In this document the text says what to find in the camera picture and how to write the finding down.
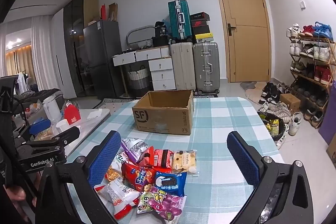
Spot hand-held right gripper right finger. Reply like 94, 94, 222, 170
226, 131, 309, 224

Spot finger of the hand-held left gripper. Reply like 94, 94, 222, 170
26, 126, 81, 148
14, 118, 52, 142

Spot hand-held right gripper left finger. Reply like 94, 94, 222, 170
35, 130, 122, 224

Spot small red white snack packet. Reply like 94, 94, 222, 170
113, 198, 139, 220

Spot cream nougat cake packet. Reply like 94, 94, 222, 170
171, 150, 198, 177

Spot brown cardboard box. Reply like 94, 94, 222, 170
132, 90, 195, 135

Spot blue cookie packet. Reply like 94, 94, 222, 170
154, 171, 188, 198

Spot person's left forearm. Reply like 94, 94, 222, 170
0, 198, 34, 224

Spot person's left hand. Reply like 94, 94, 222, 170
3, 184, 27, 201

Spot white cup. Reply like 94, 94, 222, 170
56, 119, 70, 132

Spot green white snack packet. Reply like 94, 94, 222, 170
113, 152, 130, 169

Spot orange noodle snack packet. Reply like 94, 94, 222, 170
105, 165, 124, 184

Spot red paper box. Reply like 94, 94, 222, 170
64, 101, 80, 125

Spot white side table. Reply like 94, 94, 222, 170
26, 108, 111, 159

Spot white snack packet red print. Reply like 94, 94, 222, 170
94, 178, 141, 210

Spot purple silver snack packet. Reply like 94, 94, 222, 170
121, 138, 149, 164

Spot red chip packet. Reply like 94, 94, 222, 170
121, 162, 156, 191

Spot crumpled red snack packet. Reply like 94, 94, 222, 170
136, 146, 160, 170

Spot black trash bin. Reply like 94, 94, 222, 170
259, 112, 286, 142

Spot hanging clothes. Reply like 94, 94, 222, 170
16, 72, 37, 93

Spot black white patterned rug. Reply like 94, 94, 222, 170
92, 94, 218, 109

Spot pile of loose sneakers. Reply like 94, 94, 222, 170
257, 82, 303, 147

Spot green yellow snack packet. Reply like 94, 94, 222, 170
136, 183, 158, 214

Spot round beige rug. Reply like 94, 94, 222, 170
245, 82, 268, 105

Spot white curtain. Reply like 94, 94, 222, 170
30, 15, 57, 93

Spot small cardboard box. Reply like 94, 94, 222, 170
280, 93, 301, 113

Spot grey door mat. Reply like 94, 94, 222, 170
240, 81, 258, 90

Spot pink grape candy packet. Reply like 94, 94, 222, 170
147, 186, 184, 222

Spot woven laundry basket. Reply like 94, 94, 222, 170
127, 66, 151, 97

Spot grey refrigerator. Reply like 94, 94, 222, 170
83, 20, 124, 100

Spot large cardboard carton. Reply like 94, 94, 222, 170
325, 135, 336, 164

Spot dark glass wardrobe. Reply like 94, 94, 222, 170
63, 0, 100, 98

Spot purple mat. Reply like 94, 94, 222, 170
319, 80, 336, 146

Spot silver suitcase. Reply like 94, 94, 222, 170
193, 42, 220, 95

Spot white drawer dresser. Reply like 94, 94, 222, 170
113, 45, 176, 92

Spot beige suitcase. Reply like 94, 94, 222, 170
170, 42, 195, 90

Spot silver framed mirror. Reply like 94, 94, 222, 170
126, 26, 156, 46

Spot tan wooden door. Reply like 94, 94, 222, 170
212, 0, 271, 83

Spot rows of racked shoes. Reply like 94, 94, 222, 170
286, 21, 335, 127

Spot brown paper bag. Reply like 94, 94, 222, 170
108, 2, 118, 22

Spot black numbered box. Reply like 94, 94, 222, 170
154, 21, 168, 38

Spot black red shoe box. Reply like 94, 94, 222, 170
191, 18, 211, 28

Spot teal suitcase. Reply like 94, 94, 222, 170
168, 0, 192, 41

